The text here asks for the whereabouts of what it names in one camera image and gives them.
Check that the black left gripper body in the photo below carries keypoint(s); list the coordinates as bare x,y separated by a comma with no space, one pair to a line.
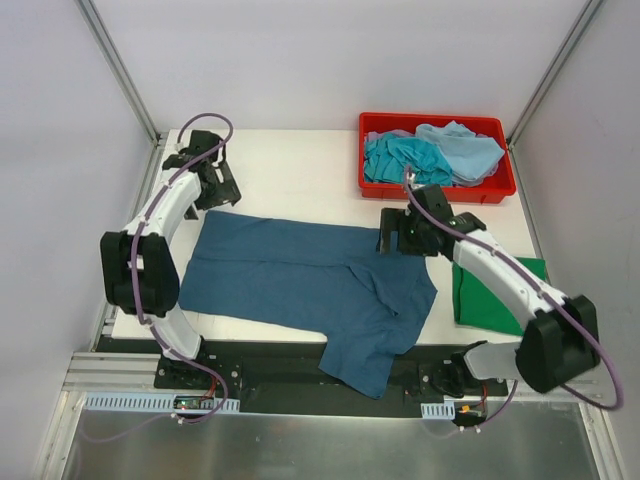
221,192

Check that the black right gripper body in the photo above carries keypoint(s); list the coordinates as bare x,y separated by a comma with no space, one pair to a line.
391,232

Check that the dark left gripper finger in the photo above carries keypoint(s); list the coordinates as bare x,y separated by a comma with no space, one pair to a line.
191,214
230,194

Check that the dark blue t shirt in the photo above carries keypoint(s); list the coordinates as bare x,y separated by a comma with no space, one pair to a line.
328,279

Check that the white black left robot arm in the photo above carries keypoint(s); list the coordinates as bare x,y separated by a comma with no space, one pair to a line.
139,273

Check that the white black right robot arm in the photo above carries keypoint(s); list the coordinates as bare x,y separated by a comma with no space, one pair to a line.
507,278

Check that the teal crumpled t shirt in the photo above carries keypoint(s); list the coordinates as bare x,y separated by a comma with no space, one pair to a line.
386,157

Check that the light blue crumpled t shirt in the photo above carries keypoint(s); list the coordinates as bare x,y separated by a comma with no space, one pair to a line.
472,157

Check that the lavender crumpled t shirt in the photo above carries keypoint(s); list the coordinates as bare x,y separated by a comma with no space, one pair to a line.
397,133

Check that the folded green t shirt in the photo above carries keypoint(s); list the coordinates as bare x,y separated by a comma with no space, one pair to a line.
476,306

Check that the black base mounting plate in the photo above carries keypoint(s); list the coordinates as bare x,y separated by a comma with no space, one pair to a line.
284,378

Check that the left aluminium frame post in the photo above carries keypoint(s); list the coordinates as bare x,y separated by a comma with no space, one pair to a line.
98,29

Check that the aluminium frame post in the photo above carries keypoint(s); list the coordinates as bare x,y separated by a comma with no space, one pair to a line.
579,28
98,29

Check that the right slotted cable duct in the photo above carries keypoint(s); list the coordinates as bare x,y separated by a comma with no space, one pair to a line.
438,411

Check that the slotted cable duct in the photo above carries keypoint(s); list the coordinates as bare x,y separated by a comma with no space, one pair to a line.
438,411
159,403

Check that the horizontal aluminium rail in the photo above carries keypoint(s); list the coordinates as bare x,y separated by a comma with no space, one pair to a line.
96,371

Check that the left slotted cable duct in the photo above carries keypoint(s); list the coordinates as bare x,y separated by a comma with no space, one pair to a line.
159,403

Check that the right aluminium frame post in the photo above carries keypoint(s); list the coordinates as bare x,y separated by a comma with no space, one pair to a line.
579,28

